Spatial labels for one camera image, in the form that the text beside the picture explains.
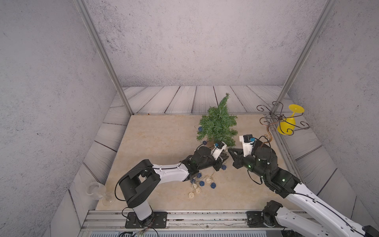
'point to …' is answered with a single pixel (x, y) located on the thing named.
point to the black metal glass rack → (276, 119)
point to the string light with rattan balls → (200, 181)
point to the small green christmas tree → (218, 125)
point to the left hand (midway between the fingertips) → (229, 158)
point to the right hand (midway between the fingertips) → (229, 150)
